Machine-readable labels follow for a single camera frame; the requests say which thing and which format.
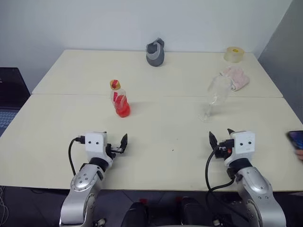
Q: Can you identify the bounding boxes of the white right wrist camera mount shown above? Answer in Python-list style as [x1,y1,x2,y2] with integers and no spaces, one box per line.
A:
[230,130,256,164]

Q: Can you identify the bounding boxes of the black smartphone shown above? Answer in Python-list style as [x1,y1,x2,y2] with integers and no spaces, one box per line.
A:
[287,130,303,150]

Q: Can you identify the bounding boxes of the clear tape roll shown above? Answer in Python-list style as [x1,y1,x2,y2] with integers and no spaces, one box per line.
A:
[223,46,245,64]

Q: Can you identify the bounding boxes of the dark laptop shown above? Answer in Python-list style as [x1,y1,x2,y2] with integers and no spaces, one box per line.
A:
[0,67,32,138]

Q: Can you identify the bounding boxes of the bottle with red liquid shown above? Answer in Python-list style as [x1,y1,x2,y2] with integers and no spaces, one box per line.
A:
[110,87,132,118]

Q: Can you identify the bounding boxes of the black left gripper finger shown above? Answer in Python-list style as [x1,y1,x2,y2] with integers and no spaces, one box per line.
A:
[119,133,129,155]

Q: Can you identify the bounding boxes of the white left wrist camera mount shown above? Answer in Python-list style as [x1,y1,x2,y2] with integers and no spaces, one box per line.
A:
[84,132,107,160]

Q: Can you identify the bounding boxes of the dark rounded shape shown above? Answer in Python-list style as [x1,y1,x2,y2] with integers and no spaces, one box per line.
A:
[122,201,149,227]
[179,197,214,227]

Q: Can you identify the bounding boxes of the pink folded cloth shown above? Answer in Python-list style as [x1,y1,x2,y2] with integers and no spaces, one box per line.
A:
[219,66,250,92]

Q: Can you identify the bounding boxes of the clear wine glass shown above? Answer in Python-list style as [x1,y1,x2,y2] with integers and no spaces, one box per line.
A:
[198,75,233,123]

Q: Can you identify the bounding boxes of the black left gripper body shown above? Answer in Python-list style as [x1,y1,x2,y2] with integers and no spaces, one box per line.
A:
[105,142,124,159]

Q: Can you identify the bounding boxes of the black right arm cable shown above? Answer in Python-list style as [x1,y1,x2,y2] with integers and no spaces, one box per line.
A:
[205,148,238,192]

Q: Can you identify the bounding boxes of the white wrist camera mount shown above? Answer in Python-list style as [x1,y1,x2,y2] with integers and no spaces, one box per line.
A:
[230,130,256,164]
[84,132,107,160]

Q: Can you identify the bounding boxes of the yellow bottle cap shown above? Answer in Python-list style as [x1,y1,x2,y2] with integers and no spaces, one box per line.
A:
[109,79,122,90]

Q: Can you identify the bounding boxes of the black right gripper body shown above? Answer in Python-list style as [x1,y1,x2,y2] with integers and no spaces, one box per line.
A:
[214,139,235,160]

